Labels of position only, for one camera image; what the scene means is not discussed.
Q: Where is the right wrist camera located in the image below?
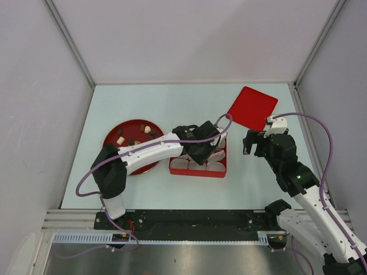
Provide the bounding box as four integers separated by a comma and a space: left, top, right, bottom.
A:
264, 116, 288, 138

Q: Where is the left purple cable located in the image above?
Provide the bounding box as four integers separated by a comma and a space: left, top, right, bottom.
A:
76, 113, 233, 260

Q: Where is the purple cable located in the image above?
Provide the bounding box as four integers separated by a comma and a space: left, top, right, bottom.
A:
269, 111, 367, 275
76, 113, 233, 260

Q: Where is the white bar chocolate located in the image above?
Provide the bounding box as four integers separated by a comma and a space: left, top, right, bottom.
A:
116, 137, 125, 146

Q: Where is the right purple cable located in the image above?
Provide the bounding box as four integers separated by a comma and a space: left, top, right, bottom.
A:
269, 111, 367, 275

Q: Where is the grey cable duct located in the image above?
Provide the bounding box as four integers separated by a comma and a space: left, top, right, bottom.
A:
52, 231, 276, 246

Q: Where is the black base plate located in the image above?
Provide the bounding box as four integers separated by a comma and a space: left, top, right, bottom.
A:
94, 209, 290, 241

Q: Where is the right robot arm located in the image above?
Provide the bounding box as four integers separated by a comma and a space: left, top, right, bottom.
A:
243, 129, 366, 274

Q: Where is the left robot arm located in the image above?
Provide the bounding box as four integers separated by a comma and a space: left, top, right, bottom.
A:
91, 121, 227, 229

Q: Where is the red chocolate box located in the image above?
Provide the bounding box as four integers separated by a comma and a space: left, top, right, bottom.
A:
169, 138, 227, 178

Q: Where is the red box lid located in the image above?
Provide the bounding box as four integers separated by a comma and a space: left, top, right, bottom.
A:
228, 87, 278, 131

